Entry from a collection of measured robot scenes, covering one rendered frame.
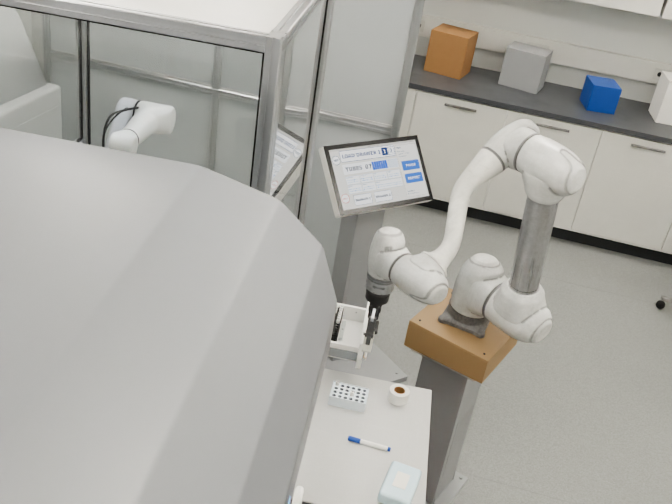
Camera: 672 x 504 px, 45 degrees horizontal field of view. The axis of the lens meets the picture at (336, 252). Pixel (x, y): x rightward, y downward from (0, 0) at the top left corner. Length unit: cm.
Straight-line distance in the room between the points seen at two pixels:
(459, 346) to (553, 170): 79
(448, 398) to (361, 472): 77
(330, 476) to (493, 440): 159
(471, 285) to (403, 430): 60
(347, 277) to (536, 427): 118
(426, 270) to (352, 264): 149
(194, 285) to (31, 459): 47
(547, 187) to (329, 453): 105
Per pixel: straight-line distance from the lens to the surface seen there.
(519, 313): 284
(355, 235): 372
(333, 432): 264
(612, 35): 615
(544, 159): 252
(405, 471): 251
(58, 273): 140
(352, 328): 297
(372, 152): 362
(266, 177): 214
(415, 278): 233
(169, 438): 116
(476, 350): 297
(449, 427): 327
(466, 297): 298
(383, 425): 271
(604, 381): 461
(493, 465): 384
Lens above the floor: 253
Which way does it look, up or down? 30 degrees down
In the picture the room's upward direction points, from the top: 9 degrees clockwise
